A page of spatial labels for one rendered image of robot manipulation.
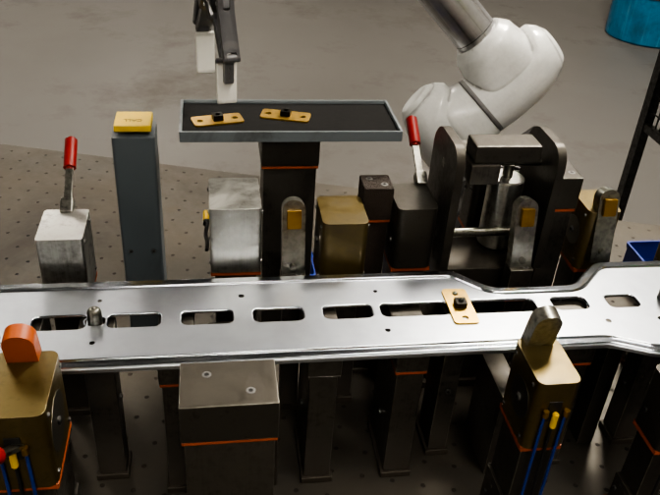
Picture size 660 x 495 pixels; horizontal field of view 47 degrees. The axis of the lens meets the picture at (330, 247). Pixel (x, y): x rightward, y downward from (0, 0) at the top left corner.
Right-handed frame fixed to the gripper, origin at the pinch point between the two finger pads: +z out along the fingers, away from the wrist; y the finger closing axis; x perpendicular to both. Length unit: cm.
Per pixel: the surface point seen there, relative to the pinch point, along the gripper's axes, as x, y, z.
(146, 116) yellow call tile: -10.8, -4.5, 7.1
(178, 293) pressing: -12.4, 24.3, 23.0
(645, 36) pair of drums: 409, -317, 115
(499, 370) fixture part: 35, 43, 36
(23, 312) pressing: -33.9, 22.7, 23.1
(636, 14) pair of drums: 403, -326, 100
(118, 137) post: -16.1, -1.4, 9.1
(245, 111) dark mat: 5.7, -2.7, 7.0
